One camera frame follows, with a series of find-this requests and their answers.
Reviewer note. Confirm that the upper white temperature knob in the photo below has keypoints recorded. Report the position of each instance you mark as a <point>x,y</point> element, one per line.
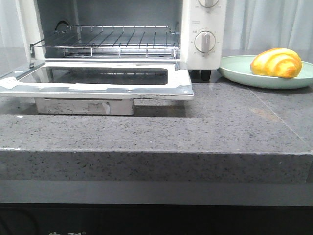
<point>208,3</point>

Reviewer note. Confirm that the lower white timer knob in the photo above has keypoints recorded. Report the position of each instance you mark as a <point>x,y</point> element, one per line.
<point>205,41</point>

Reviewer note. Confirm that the dark cabinet under counter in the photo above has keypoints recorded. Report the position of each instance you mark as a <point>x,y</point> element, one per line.
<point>153,208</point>

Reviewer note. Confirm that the white Toshiba toaster oven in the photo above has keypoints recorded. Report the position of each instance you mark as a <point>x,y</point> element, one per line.
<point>187,17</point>

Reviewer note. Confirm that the light green plate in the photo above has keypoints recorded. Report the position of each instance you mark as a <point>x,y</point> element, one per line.
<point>237,69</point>

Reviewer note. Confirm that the metal wire oven rack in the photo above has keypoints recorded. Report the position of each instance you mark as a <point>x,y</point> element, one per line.
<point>99,41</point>

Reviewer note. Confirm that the yellow croissant bread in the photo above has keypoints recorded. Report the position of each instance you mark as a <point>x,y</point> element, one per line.
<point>277,62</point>

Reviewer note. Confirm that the glass oven door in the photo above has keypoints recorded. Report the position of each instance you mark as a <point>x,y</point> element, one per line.
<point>96,87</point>

